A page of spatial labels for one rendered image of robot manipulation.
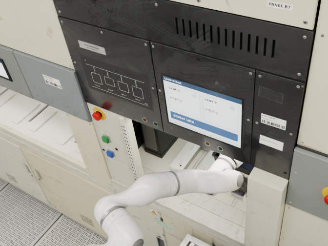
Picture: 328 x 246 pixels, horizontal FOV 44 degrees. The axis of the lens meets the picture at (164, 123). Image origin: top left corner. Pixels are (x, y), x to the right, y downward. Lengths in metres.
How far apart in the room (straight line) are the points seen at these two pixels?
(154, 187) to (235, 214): 0.68
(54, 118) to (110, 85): 1.08
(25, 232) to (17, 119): 0.92
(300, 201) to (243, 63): 0.53
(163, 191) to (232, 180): 0.29
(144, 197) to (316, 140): 0.55
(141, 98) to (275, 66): 0.56
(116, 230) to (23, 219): 1.97
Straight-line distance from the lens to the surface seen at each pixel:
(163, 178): 1.37
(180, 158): 2.10
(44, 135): 2.50
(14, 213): 3.34
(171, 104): 1.40
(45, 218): 3.21
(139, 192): 1.33
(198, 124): 1.39
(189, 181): 1.45
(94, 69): 1.55
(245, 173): 1.79
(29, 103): 2.77
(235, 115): 1.28
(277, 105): 1.18
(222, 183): 1.51
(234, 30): 1.10
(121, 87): 1.51
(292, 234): 1.63
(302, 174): 1.33
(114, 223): 1.37
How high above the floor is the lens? 2.49
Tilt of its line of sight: 44 degrees down
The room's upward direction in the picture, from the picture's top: 9 degrees counter-clockwise
